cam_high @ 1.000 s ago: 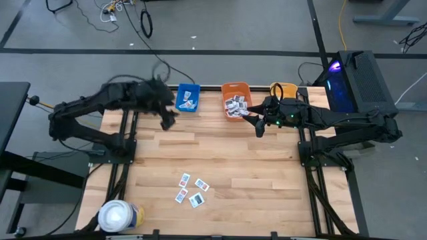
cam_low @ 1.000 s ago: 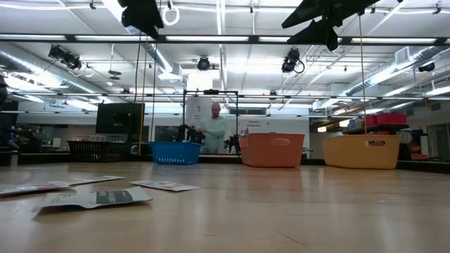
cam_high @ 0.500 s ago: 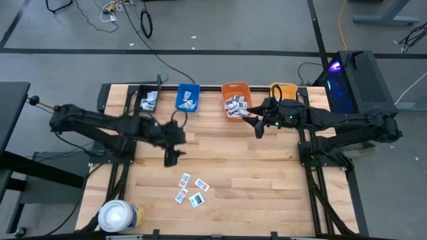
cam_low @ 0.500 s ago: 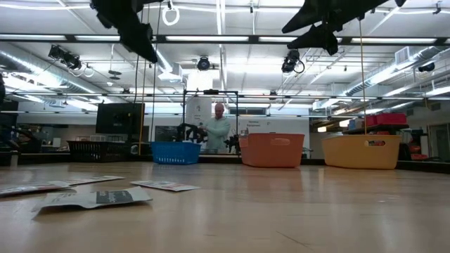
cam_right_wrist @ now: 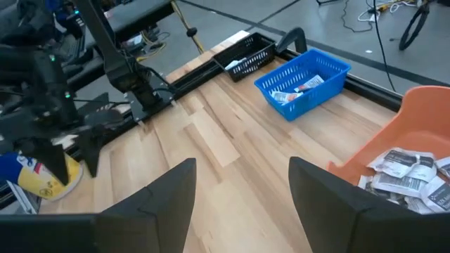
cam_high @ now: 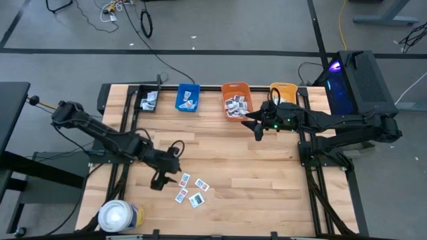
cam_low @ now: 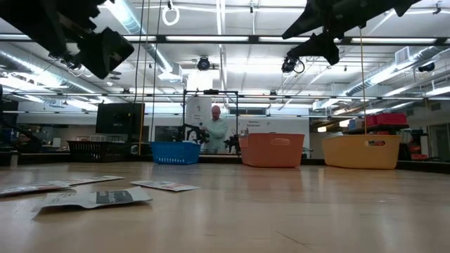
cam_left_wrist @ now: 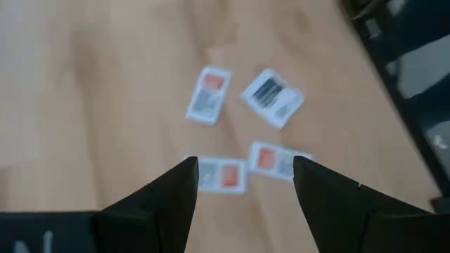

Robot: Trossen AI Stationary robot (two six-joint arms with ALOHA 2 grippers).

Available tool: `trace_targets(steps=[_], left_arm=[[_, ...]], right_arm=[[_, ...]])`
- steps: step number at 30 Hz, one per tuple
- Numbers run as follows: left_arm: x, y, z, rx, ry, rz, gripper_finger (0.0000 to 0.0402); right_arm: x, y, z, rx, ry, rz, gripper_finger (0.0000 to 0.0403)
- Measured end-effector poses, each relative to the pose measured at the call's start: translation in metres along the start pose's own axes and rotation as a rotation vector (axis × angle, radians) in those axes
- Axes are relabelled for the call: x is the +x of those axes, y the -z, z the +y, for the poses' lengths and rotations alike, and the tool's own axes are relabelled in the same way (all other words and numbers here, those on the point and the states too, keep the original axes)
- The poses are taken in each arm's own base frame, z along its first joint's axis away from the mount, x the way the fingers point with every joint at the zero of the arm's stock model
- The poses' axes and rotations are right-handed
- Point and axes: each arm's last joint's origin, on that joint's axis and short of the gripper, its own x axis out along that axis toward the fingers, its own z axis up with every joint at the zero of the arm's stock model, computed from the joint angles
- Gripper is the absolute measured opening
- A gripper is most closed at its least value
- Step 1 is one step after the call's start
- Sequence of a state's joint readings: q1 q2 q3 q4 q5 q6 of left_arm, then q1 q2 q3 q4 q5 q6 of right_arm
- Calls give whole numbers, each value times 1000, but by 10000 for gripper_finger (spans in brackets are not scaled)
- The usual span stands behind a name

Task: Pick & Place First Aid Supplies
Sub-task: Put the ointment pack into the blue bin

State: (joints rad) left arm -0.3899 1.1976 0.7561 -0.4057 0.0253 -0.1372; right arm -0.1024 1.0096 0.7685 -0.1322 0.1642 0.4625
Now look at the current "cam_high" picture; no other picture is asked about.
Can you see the black desk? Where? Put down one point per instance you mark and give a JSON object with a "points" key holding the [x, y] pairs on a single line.
{"points": [[13, 106]]}

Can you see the blue plastic bin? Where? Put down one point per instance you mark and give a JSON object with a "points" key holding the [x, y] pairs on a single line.
{"points": [[187, 88]]}

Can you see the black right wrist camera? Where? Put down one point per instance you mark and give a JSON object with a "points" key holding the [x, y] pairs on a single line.
{"points": [[268, 106]]}

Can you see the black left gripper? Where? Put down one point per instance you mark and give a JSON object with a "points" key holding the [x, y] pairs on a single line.
{"points": [[165, 163]]}

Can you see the black mesh basket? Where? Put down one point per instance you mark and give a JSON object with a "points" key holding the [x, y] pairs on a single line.
{"points": [[141, 91]]}

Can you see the orange plastic bin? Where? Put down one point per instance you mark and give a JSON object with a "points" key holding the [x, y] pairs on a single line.
{"points": [[237, 88]]}

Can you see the grey desk foot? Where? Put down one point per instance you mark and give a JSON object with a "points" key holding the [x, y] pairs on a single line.
{"points": [[413, 106]]}

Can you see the white packet with boxed print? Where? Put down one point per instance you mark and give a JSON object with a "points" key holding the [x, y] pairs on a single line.
{"points": [[194, 105]]}

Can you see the white blue alcohol pad packet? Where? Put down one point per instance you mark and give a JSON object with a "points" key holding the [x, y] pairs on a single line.
{"points": [[149, 99], [144, 102], [153, 95], [150, 106]]}

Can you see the yellow plastic bin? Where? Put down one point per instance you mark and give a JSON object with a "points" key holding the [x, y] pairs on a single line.
{"points": [[287, 88]]}

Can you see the packets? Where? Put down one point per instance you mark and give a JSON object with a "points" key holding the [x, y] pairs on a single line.
{"points": [[231, 106]]}

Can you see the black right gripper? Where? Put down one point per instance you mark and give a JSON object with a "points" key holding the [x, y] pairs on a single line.
{"points": [[280, 120]]}

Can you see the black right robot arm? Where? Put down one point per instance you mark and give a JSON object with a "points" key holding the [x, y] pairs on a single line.
{"points": [[350, 121]]}

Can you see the black floor stand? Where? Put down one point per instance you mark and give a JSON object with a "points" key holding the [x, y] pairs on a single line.
{"points": [[53, 10]]}

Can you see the grey desk leg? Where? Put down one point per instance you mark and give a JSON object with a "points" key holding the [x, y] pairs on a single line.
{"points": [[387, 18]]}

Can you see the white canister with yellow label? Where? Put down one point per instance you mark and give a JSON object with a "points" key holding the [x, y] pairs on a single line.
{"points": [[115, 216]]}

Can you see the black computer tower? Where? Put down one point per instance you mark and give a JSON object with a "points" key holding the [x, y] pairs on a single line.
{"points": [[370, 80]]}

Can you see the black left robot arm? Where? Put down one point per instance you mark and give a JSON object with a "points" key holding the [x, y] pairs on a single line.
{"points": [[100, 136]]}

